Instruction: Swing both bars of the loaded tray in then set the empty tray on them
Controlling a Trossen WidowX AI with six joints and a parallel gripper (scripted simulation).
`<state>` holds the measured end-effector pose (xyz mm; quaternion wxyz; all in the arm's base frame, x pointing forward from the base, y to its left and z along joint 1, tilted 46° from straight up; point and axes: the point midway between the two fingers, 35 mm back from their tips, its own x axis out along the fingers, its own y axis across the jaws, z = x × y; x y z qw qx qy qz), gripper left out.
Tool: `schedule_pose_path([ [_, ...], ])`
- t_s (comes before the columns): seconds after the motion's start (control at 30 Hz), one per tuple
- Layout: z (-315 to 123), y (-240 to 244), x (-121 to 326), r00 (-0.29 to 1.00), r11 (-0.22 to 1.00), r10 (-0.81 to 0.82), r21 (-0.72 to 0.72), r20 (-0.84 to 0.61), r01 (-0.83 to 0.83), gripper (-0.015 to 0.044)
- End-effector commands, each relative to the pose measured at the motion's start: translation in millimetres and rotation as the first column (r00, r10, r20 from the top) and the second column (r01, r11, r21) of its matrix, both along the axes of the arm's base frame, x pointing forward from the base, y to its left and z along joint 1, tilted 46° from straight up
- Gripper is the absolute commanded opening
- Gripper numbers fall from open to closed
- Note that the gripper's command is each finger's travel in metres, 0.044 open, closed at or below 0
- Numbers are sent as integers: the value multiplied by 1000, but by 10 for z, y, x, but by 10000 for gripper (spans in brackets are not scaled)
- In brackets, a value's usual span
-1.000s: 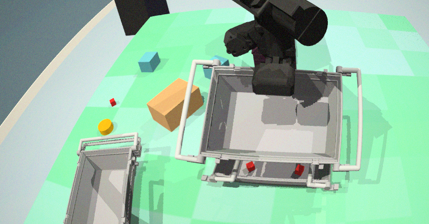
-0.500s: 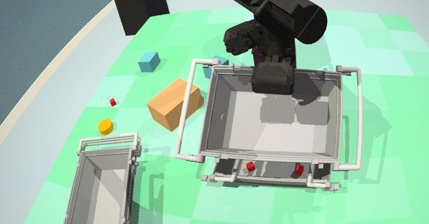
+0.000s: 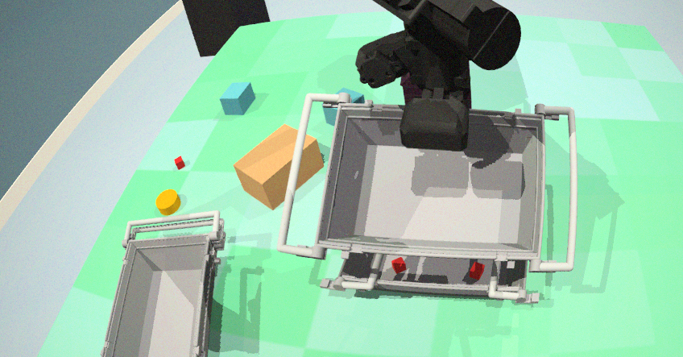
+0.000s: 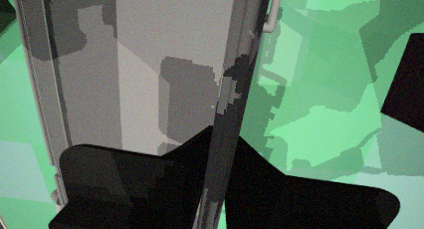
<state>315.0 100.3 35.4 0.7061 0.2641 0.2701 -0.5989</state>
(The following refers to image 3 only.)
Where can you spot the light blue cube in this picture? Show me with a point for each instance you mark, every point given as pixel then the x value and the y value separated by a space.
pixel 331 113
pixel 237 98

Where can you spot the yellow cylinder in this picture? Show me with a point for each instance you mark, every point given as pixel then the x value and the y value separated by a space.
pixel 168 202

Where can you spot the orange block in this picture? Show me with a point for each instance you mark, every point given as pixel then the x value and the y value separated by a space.
pixel 264 171

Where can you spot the small red block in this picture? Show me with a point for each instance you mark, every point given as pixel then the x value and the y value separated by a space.
pixel 398 265
pixel 476 271
pixel 179 162

